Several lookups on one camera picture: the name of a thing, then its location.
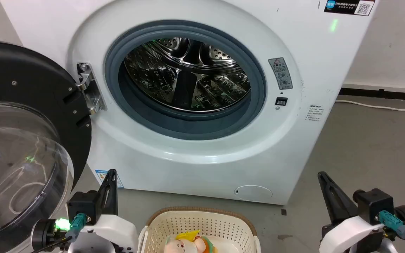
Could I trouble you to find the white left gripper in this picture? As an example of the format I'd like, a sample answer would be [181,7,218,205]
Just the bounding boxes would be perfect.
[68,170,139,253]

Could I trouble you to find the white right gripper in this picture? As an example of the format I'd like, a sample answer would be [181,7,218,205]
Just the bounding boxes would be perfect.
[317,171,387,253]

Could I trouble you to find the white front-load washing machine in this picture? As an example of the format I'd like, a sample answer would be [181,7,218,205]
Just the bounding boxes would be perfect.
[0,0,377,206]

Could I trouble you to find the blue energy label sticker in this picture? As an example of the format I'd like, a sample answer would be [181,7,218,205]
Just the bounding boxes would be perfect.
[94,169,124,189]

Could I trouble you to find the cream plastic laundry basket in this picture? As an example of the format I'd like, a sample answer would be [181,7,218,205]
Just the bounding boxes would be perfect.
[138,207,262,253]

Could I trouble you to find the oval drain filter cover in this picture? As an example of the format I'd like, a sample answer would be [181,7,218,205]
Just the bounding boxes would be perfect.
[234,185,274,203]

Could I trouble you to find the plush doll toy yellow hair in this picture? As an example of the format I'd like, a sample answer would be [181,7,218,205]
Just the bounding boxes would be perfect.
[163,230,219,253]

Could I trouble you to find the grey rubber door gasket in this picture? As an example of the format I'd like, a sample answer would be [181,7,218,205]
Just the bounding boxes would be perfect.
[104,20,267,141]

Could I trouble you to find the chrome door hinge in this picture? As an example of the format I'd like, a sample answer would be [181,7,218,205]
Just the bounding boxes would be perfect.
[77,62,108,115]

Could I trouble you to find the black baseboard strip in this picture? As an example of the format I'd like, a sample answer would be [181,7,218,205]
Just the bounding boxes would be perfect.
[339,87,405,103]

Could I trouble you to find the stainless steel washer drum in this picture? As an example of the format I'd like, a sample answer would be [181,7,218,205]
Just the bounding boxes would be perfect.
[123,38,252,113]

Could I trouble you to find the grey warning sticker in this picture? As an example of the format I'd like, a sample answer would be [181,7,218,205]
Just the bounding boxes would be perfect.
[268,57,294,91]

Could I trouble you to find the black round glass washer door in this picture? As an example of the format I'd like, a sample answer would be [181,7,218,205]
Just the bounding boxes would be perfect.
[0,40,92,253]

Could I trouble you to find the black QR code label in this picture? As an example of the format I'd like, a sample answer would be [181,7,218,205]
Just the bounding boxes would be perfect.
[324,0,375,17]

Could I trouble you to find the left teal plug black cable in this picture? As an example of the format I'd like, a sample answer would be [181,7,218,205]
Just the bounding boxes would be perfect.
[30,213,88,253]

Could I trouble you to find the teal plug black cable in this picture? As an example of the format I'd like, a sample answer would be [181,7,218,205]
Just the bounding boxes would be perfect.
[30,213,88,253]
[378,210,405,253]

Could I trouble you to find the right teal plug black cable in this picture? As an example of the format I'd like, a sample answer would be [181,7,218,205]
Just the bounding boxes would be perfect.
[378,210,405,253]

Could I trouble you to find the white floor cable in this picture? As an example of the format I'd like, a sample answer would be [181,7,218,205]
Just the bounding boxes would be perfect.
[335,99,405,112]

